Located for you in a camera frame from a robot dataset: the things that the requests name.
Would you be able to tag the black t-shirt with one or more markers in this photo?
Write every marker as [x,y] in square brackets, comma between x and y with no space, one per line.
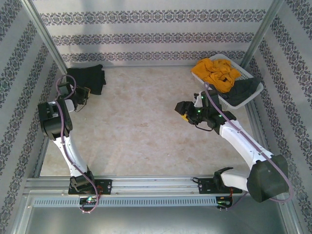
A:
[90,78]

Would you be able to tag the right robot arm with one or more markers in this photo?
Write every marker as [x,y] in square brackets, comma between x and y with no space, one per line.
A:
[243,143]

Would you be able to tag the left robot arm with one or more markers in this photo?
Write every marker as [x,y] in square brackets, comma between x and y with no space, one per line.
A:
[70,151]

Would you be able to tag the dark grey t-shirt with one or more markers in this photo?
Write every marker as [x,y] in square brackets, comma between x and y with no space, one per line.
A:
[241,91]

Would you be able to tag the orange t-shirt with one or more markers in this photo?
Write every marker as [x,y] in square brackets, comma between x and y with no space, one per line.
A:
[214,73]

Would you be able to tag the white plastic basket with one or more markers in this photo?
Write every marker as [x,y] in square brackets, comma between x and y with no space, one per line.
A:
[240,67]

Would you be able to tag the small circuit board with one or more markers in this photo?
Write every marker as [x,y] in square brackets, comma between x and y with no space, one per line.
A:
[223,203]
[89,200]

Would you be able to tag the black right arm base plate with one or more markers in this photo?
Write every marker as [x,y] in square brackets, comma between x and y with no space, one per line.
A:
[206,186]

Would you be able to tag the aluminium frame post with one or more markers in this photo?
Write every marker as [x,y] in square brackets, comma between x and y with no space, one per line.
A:
[44,34]
[263,34]

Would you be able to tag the aluminium mounting rail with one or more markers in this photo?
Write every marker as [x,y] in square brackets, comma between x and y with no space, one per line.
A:
[156,186]

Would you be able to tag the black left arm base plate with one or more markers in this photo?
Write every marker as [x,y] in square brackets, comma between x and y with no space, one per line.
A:
[104,186]

